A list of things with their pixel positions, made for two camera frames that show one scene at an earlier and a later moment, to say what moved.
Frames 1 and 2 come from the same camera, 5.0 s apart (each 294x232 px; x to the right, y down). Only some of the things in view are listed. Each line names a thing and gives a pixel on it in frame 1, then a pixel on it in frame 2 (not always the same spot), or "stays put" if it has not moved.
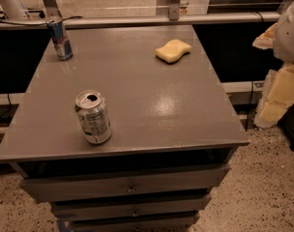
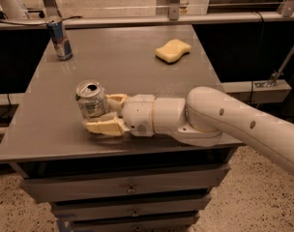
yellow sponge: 172,50 stays put
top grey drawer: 176,181 stays put
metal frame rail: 121,21 stays put
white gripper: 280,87 to 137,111
